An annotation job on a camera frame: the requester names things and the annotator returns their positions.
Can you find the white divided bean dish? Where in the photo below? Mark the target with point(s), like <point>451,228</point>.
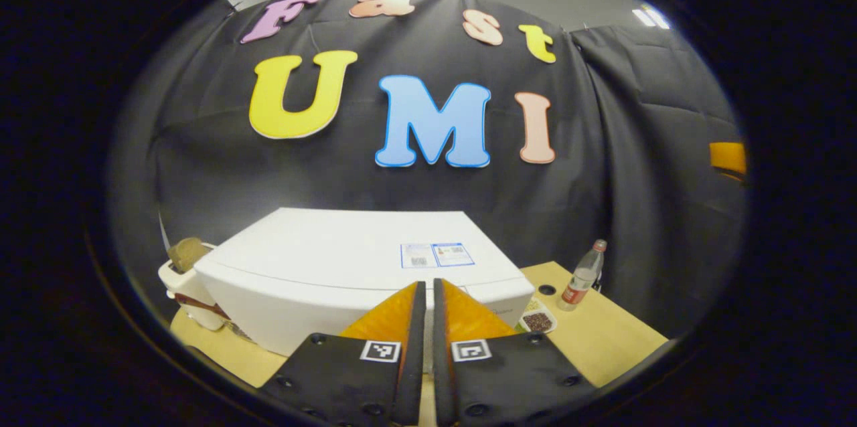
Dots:
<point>537,320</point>

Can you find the white microwave oven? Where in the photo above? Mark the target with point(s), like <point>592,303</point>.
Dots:
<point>321,260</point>

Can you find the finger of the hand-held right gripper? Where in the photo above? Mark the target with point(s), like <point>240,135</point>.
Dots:
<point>728,158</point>

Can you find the brown bread slice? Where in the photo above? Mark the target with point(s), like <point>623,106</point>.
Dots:
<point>187,254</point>

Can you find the clear bottle with red label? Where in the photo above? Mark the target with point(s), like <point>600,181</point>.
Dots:
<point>581,280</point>

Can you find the small black round disc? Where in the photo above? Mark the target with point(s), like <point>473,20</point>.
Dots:
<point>547,290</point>

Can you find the black backdrop cloth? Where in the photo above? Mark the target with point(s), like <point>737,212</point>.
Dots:
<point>602,146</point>

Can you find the white toaster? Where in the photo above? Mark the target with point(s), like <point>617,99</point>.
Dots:
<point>184,286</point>

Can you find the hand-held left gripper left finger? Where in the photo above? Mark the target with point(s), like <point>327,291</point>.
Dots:
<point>410,380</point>

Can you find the small striped container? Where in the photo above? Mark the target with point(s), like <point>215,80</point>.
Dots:
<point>239,330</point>

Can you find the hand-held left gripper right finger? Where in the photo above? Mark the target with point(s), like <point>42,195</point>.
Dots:
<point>445,387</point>

